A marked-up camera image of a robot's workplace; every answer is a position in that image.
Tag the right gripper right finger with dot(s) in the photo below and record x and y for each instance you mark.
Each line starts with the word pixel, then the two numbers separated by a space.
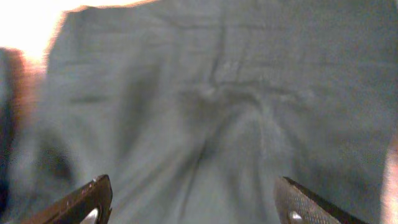
pixel 297 204

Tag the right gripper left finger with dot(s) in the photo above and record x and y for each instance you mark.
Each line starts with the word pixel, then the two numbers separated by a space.
pixel 95 196

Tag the black shorts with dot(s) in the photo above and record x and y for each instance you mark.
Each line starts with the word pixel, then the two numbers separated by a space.
pixel 194 108

